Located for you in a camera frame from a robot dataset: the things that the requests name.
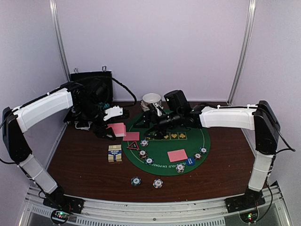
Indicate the aluminium post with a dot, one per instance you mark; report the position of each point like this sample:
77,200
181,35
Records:
243,53
55,19

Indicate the white ceramic bowl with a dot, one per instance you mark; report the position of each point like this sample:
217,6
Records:
144,106
152,98

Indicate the aluminium front rail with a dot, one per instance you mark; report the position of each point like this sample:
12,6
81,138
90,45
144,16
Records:
210,212

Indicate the black poker chip case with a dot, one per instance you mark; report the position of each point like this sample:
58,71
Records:
91,89

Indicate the gold blue card box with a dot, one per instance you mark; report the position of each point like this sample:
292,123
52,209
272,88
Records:
115,153

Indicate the pink card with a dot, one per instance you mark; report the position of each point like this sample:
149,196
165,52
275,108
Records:
177,155
132,136

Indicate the teal chip stack in case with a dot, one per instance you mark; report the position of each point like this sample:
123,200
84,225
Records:
104,106

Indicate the light blue chip stack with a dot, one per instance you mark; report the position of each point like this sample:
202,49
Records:
157,183

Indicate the lower white ceramic bowl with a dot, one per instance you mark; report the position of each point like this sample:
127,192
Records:
144,106

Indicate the black red triangle all-in marker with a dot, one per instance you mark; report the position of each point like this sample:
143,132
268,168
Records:
133,146

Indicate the round green poker mat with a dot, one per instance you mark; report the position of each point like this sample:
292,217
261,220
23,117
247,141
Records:
191,140

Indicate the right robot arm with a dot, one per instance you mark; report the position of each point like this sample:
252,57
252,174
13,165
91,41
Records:
258,118

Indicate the brown chips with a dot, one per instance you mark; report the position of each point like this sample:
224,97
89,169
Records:
143,154
197,156

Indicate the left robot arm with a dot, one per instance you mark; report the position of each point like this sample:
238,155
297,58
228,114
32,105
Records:
16,121

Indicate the dark chips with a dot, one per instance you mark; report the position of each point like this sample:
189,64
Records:
149,161
203,150

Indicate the left aluminium post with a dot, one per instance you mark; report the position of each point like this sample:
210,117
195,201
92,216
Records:
55,19

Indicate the right aluminium post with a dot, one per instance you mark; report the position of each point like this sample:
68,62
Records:
243,53

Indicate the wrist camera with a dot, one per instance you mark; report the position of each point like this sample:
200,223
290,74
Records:
112,112
176,100

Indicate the pink playing card deck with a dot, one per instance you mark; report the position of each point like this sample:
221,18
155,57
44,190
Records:
119,129

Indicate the upper white ceramic bowl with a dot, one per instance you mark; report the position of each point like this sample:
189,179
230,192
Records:
152,98

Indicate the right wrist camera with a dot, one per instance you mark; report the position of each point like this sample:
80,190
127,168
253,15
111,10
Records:
176,100

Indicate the blue round dealer button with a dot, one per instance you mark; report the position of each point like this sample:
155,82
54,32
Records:
190,161

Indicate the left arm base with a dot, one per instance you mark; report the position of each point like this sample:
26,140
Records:
62,212

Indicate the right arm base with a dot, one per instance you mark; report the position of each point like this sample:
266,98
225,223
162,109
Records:
247,207

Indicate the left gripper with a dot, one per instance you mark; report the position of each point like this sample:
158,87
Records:
96,129

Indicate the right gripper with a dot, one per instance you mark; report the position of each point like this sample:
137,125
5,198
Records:
147,117

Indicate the dark blue chip stack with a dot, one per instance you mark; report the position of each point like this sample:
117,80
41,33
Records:
135,181

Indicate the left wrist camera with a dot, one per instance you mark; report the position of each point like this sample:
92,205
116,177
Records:
112,112

